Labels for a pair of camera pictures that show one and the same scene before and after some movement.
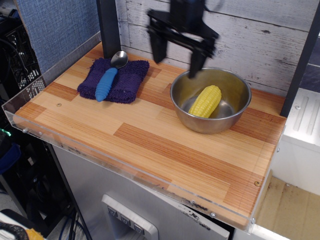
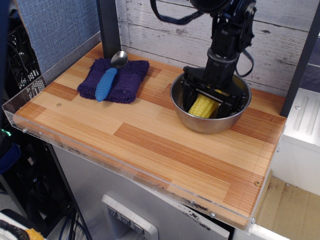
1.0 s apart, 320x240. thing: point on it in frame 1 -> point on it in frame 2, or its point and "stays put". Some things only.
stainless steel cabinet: (115, 205) stays put
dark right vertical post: (300, 72) stays put
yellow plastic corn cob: (206, 101) stays put
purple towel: (125, 86) stays put
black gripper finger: (197, 62) -> (226, 109)
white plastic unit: (297, 161) stays put
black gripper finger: (159, 47) -> (190, 94)
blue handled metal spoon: (119, 59) stays put
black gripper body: (184, 24) -> (216, 78)
